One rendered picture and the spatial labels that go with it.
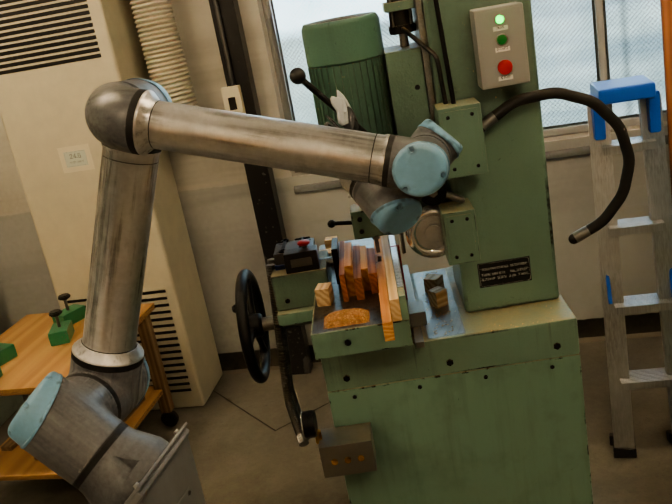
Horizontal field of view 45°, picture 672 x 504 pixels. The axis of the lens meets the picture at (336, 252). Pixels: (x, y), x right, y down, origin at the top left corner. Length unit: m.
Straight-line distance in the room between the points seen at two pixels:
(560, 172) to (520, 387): 1.52
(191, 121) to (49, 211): 2.03
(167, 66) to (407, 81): 1.55
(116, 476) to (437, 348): 0.73
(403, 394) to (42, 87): 1.97
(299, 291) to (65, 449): 0.64
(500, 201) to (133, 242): 0.80
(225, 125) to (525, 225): 0.78
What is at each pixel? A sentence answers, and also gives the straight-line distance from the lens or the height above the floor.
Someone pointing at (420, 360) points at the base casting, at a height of 0.76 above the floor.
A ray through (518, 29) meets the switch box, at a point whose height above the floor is 1.43.
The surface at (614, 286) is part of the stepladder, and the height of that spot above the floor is 0.56.
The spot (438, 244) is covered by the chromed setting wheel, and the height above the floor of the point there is 0.99.
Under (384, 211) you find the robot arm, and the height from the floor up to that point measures 1.18.
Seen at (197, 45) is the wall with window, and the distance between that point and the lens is 3.35.
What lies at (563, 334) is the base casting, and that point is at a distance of 1.88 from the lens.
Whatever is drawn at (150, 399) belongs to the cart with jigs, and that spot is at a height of 0.18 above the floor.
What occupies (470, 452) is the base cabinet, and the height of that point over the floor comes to 0.50.
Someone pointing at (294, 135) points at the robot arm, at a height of 1.35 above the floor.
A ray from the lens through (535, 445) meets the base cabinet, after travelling 2.00.
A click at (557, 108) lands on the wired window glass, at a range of 3.31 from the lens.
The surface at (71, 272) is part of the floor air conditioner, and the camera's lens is 3.47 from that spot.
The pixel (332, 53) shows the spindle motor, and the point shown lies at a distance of 1.79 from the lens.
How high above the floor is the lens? 1.59
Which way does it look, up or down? 18 degrees down
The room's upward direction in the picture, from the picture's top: 11 degrees counter-clockwise
